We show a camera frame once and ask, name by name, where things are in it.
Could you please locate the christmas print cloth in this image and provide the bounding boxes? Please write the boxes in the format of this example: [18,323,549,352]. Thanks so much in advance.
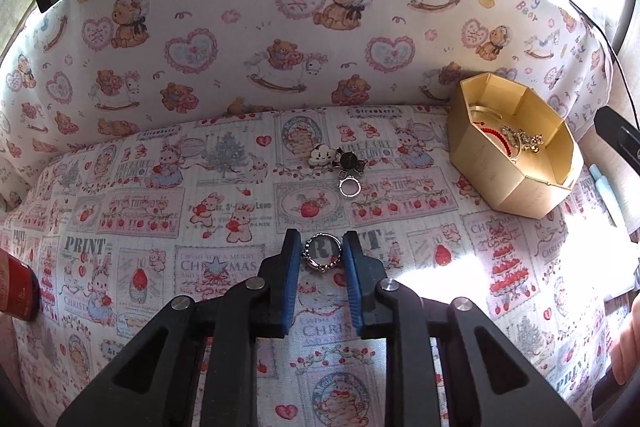
[1,106,636,426]

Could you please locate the gold chain jewelry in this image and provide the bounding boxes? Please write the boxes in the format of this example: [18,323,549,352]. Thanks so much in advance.
[500,124,544,154]

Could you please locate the black cable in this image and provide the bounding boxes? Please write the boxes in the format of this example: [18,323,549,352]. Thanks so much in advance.
[566,0,640,128]

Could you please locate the light green tube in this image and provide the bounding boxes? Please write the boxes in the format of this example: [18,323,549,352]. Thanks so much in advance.
[588,164,626,230]

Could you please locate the black charm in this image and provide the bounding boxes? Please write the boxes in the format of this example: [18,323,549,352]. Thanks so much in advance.
[333,147,367,174]

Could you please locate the right hand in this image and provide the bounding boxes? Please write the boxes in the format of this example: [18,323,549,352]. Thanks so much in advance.
[611,296,640,386]

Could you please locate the gold octagonal box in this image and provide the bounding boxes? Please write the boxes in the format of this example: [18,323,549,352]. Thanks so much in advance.
[447,74,584,219]

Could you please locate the red capped bottle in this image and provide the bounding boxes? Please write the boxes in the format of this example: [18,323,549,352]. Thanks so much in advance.
[0,251,40,322]

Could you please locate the beaded silver ring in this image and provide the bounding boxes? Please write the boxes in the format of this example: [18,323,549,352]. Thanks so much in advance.
[301,233,345,273]

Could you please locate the white cloud charm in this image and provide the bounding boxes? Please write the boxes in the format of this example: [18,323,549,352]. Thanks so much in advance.
[308,144,335,167]

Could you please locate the baby bear print cloth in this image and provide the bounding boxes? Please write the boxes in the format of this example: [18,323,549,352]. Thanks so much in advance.
[0,0,616,158]

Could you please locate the red bracelet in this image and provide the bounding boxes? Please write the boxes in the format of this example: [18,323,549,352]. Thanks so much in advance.
[474,120,516,158]

